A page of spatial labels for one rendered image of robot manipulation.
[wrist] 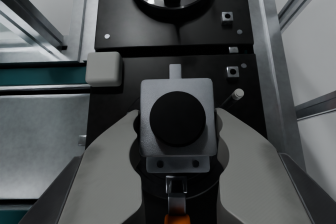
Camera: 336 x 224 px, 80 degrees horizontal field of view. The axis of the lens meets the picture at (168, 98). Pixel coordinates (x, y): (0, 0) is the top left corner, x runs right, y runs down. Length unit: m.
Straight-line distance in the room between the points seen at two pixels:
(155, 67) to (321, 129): 0.32
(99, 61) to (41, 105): 0.15
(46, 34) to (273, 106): 0.33
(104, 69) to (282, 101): 0.25
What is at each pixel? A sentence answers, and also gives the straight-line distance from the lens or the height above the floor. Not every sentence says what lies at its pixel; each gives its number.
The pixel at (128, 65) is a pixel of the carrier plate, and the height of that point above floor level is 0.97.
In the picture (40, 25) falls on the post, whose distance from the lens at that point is 0.34.
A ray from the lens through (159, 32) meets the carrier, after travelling 0.32.
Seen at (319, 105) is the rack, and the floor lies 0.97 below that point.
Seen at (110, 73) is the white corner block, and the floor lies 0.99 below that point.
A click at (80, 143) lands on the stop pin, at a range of 0.30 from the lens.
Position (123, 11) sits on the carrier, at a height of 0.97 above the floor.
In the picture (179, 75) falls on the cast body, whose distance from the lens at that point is 0.17.
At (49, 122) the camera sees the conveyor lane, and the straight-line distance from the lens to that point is 0.39.
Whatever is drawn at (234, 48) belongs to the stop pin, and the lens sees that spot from 0.32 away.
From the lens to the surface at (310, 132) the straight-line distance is 0.45.
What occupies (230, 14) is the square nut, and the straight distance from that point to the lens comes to 0.34.
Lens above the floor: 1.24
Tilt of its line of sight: 75 degrees down
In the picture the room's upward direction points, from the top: 8 degrees counter-clockwise
